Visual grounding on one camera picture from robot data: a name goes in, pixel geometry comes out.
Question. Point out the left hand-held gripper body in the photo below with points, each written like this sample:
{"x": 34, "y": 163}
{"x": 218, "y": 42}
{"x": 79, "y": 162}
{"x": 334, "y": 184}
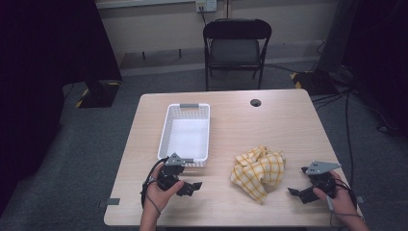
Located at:
{"x": 168, "y": 178}

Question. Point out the dark curtain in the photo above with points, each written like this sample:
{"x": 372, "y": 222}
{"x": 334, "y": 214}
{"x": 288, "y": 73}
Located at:
{"x": 381, "y": 57}
{"x": 38, "y": 80}

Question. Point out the person's right hand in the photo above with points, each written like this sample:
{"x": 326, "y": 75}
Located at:
{"x": 341, "y": 200}

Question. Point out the white plastic basket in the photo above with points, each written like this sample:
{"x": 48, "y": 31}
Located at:
{"x": 187, "y": 138}

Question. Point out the black stand base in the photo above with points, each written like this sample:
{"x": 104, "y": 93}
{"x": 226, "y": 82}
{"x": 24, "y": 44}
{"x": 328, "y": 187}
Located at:
{"x": 99, "y": 94}
{"x": 316, "y": 82}

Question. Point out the black folding chair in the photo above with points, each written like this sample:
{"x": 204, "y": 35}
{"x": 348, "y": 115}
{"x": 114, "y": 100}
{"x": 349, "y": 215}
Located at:
{"x": 236, "y": 30}

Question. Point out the grey table bracket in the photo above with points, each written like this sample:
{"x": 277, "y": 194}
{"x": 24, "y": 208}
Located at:
{"x": 110, "y": 201}
{"x": 360, "y": 199}

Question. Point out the person's left hand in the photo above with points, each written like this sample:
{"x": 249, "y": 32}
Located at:
{"x": 160, "y": 197}

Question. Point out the yellow checked cloth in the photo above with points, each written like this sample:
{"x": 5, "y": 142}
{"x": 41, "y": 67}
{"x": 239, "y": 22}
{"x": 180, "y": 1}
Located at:
{"x": 258, "y": 173}

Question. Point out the white wall socket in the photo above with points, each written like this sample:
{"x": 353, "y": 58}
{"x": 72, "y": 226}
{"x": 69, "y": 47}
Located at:
{"x": 210, "y": 5}

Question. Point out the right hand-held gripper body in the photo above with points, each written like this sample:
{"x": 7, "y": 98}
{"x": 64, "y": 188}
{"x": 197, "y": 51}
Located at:
{"x": 322, "y": 179}

